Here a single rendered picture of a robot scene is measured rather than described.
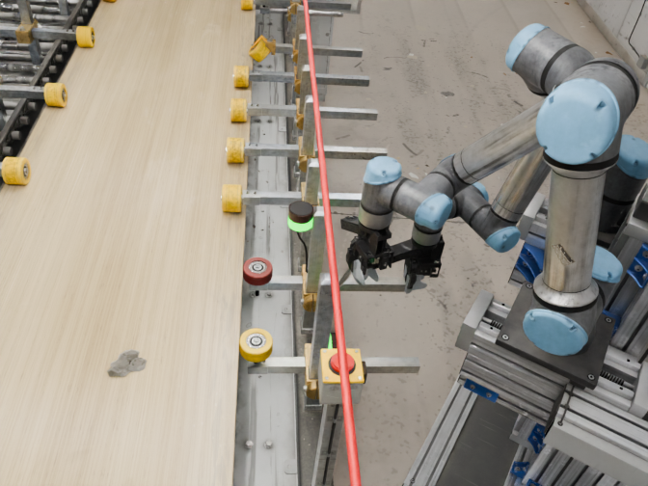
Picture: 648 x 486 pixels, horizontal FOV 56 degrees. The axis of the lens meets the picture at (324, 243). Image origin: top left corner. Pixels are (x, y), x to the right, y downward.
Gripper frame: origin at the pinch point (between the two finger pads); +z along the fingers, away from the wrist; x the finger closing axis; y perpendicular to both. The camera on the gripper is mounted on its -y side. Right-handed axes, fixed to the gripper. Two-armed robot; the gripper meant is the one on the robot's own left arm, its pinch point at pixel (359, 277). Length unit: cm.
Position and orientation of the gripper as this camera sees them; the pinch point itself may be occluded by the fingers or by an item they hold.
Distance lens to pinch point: 153.1
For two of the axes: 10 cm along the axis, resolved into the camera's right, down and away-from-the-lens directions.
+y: 4.1, 6.3, -6.6
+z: -0.8, 7.5, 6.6
